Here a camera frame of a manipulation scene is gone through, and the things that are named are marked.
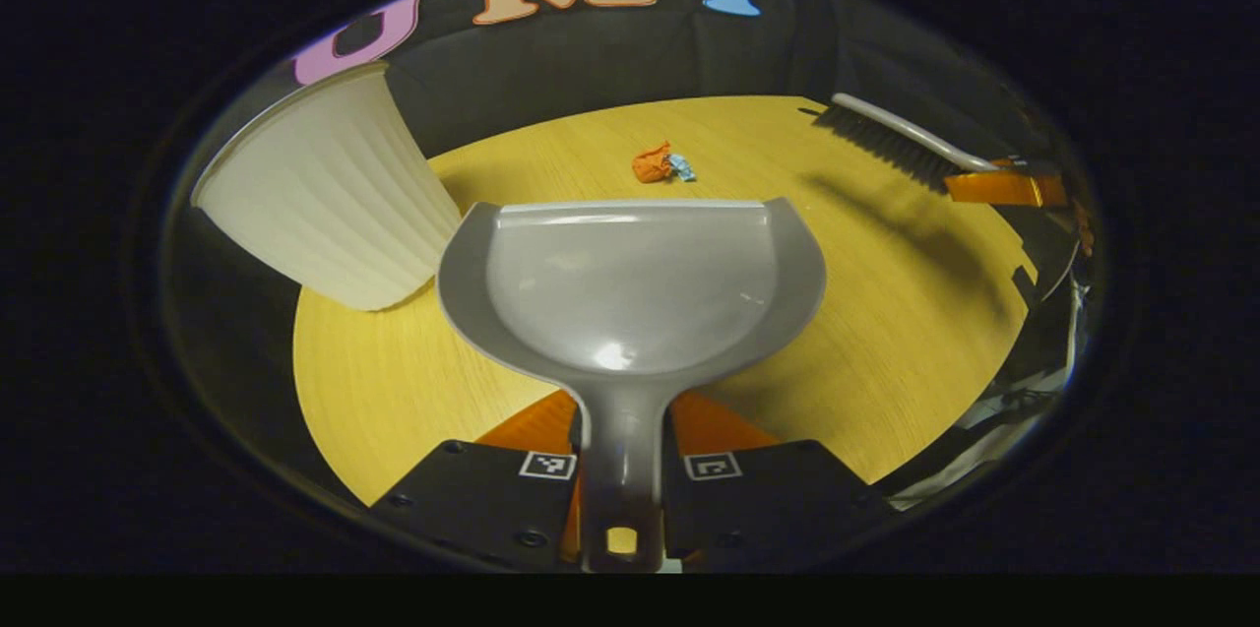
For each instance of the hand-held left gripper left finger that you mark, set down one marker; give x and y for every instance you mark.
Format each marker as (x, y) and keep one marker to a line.
(472, 504)

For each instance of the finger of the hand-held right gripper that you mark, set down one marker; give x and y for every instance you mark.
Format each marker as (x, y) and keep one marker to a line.
(1014, 187)

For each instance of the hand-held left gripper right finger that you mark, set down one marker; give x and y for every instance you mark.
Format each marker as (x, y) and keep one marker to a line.
(778, 504)

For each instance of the small grey broom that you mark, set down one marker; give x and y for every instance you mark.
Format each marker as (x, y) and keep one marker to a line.
(886, 143)

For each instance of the grey plastic dustpan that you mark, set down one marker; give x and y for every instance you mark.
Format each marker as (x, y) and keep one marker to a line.
(630, 292)

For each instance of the blue paper ball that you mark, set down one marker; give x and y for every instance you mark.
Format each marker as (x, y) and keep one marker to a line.
(682, 168)

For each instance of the white ribbed garbage bin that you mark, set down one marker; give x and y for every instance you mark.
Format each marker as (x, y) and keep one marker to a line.
(325, 204)

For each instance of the orange paper ball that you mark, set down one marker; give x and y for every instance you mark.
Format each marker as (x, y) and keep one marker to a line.
(651, 164)

